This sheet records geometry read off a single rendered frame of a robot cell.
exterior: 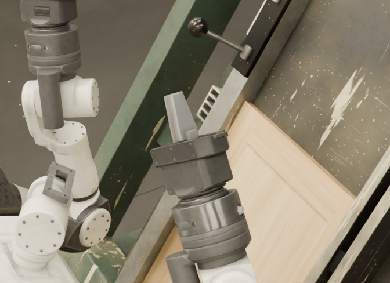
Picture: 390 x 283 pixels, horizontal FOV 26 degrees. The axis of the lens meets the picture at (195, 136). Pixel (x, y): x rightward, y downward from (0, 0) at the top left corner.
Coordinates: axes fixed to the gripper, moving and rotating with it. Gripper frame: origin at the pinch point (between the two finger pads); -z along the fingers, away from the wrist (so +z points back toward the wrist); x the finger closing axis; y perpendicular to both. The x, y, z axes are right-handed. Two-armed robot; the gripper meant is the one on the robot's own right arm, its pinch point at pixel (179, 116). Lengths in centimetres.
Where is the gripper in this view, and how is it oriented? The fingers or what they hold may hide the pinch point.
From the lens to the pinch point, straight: 107.2
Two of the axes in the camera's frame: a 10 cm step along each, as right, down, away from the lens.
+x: -6.2, 1.4, 7.7
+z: 2.8, 9.6, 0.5
